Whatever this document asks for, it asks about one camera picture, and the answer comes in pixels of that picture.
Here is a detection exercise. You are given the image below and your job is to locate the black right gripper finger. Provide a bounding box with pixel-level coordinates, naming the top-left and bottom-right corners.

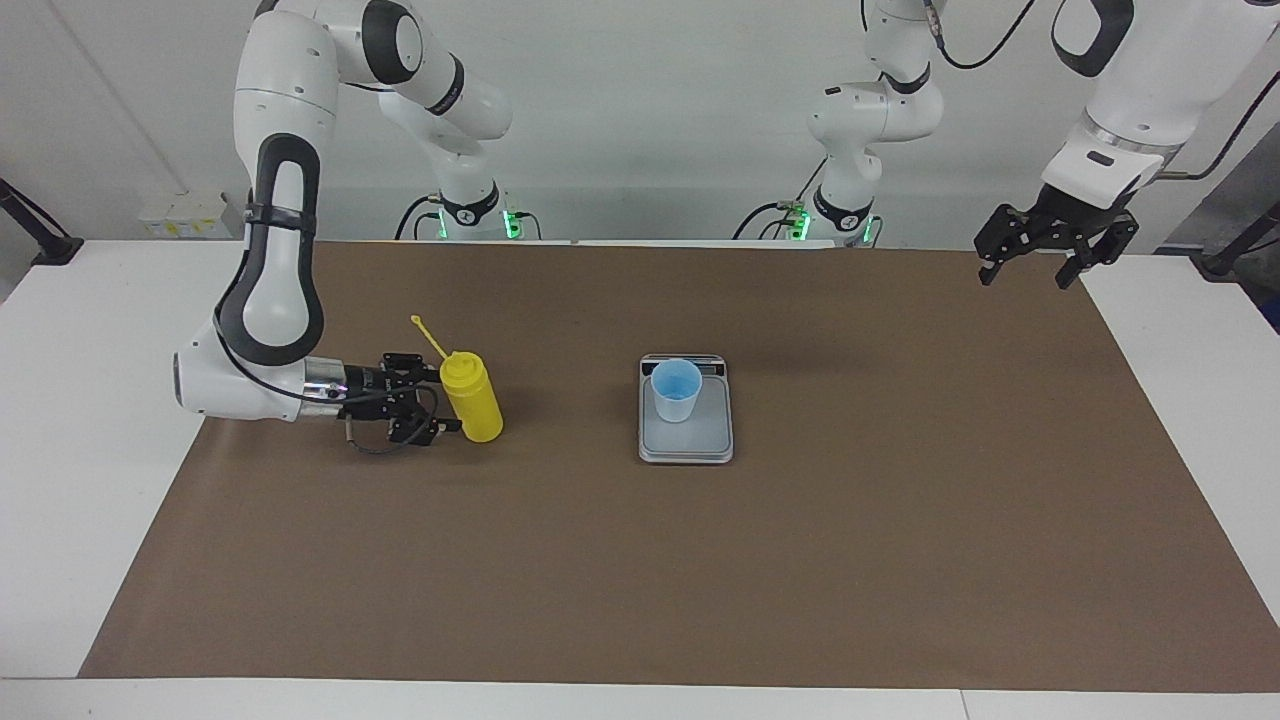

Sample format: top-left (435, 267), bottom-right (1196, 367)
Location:
top-left (390, 412), bottom-right (464, 447)
top-left (380, 352), bottom-right (446, 383)

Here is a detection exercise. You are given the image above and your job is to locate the yellow squeeze seasoning bottle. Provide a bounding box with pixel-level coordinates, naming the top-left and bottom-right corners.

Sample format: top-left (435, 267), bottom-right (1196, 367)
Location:
top-left (410, 315), bottom-right (505, 444)

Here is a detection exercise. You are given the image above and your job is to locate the light blue plastic cup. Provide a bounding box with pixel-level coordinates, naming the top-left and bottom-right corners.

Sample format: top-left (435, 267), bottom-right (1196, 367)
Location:
top-left (650, 359), bottom-right (704, 424)

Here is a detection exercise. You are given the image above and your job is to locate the silver digital kitchen scale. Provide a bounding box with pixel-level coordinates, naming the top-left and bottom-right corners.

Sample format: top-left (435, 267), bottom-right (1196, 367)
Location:
top-left (638, 353), bottom-right (735, 466)

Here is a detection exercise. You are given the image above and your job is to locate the black clamp stand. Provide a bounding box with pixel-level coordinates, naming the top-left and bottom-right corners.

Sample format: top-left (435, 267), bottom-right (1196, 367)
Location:
top-left (1195, 200), bottom-right (1280, 278)
top-left (0, 178), bottom-right (84, 267)

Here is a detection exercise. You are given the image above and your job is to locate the brown table mat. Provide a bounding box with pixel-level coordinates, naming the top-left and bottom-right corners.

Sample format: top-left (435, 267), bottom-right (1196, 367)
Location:
top-left (78, 240), bottom-right (1280, 694)

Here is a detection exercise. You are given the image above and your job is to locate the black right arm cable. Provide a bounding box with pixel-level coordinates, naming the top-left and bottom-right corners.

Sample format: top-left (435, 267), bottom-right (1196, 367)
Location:
top-left (213, 320), bottom-right (442, 457)

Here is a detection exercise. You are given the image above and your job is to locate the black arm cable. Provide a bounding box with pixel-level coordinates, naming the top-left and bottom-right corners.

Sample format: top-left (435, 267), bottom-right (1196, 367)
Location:
top-left (213, 320), bottom-right (442, 457)
top-left (920, 0), bottom-right (1280, 183)

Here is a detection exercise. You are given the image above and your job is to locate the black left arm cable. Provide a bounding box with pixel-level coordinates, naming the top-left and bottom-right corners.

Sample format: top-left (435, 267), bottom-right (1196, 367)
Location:
top-left (920, 0), bottom-right (1280, 183)

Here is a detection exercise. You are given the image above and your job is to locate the black right base cable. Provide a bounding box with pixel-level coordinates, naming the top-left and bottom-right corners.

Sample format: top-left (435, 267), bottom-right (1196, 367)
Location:
top-left (394, 194), bottom-right (447, 241)

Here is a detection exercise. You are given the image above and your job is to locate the black base cable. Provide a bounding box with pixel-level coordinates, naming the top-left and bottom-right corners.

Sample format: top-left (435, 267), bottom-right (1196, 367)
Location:
top-left (394, 194), bottom-right (447, 241)
top-left (733, 158), bottom-right (831, 241)

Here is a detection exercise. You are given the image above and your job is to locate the black left base cable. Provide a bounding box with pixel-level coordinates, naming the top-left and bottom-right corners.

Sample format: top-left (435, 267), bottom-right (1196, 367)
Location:
top-left (733, 158), bottom-right (831, 241)

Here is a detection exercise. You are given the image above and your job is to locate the white wall socket box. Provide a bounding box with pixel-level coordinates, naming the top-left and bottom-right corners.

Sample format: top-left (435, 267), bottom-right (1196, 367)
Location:
top-left (138, 190), bottom-right (233, 239)

